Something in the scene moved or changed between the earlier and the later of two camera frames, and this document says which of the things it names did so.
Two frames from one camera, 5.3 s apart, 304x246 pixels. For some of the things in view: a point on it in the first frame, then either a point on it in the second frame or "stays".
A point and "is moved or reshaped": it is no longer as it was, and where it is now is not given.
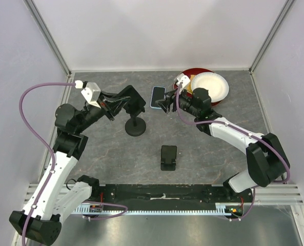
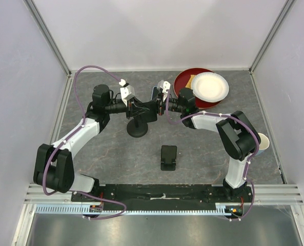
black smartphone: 136,102 is moved or reshaped
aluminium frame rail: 280,194 stays
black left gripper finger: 115,107 -> 136,110
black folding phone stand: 168,158 stays
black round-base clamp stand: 134,126 stays
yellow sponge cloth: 189,88 stays
